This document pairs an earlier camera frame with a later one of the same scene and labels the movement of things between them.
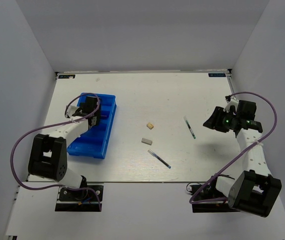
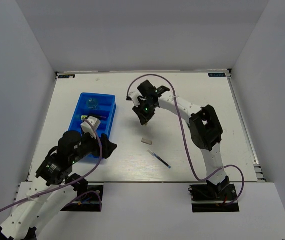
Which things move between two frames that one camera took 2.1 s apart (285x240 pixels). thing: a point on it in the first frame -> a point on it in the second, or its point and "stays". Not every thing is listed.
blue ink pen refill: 160,159 stays
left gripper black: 98,114 -> 107,147
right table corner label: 217,74 stays
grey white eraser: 147,141 stays
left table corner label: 66,76 stays
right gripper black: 212,122 -> 143,118
